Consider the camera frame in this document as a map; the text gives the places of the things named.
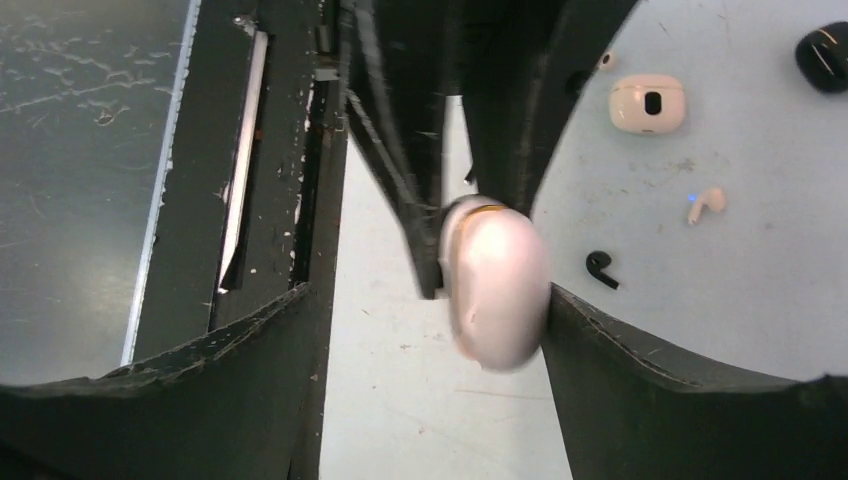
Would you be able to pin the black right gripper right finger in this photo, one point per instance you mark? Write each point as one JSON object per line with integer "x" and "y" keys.
{"x": 634, "y": 406}

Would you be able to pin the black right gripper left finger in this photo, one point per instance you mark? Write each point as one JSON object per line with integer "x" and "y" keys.
{"x": 225, "y": 405}

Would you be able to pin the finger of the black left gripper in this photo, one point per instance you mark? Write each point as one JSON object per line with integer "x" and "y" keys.
{"x": 396, "y": 65}
{"x": 520, "y": 94}

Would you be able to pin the pink earbud charging case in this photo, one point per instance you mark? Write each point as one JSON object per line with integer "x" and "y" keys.
{"x": 648, "y": 104}

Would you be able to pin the white earbud charging case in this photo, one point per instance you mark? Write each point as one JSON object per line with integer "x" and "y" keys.
{"x": 496, "y": 275}

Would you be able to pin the pink earbud near pink case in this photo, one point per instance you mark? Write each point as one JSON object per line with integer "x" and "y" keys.
{"x": 607, "y": 61}

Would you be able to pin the black earbud charging case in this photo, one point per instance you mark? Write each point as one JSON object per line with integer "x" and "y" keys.
{"x": 821, "y": 56}

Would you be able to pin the black earbud lower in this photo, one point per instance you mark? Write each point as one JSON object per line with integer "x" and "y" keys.
{"x": 596, "y": 262}

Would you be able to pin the pink earbud with blue light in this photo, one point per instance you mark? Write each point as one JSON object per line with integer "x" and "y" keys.
{"x": 712, "y": 199}

